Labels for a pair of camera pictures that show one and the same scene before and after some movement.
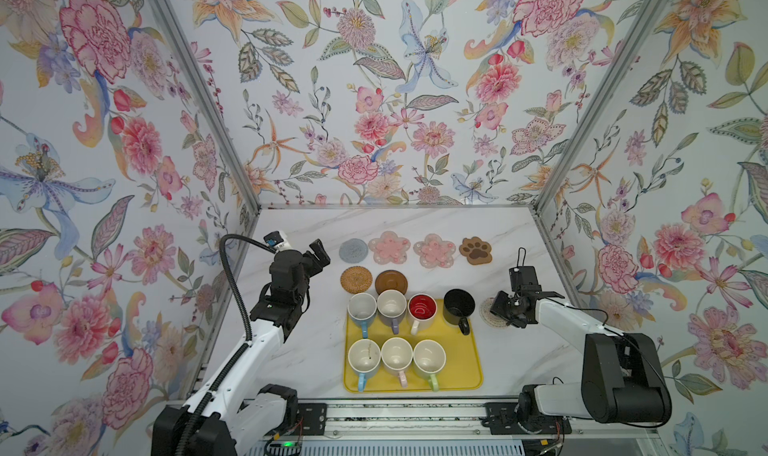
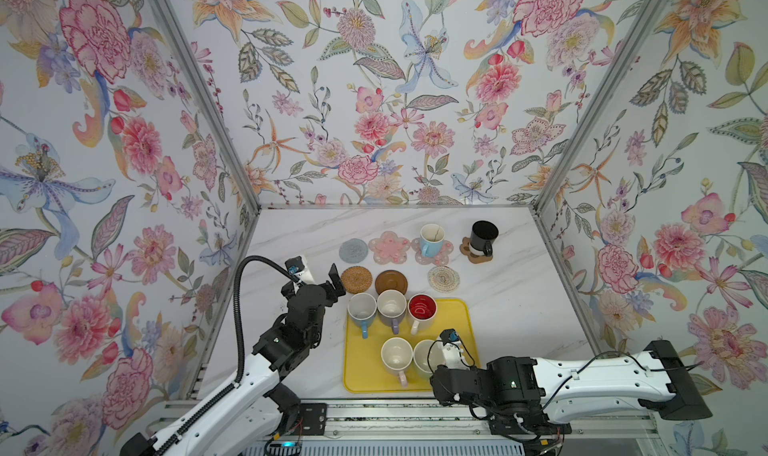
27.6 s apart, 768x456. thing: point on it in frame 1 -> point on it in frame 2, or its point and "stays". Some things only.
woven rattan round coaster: x=356 y=279 stays
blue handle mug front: x=363 y=356 -> x=431 y=240
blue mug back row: x=362 y=308 stays
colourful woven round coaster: x=490 y=317 -> x=444 y=279
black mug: x=458 y=305 -> x=481 y=237
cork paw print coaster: x=476 y=250 stays
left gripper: x=308 y=260 -> x=327 y=288
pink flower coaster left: x=389 y=248 stays
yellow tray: x=464 y=354 stays
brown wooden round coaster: x=391 y=280 stays
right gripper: x=515 y=303 -> x=440 y=381
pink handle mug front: x=397 y=354 stays
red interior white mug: x=422 y=309 stays
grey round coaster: x=353 y=250 stays
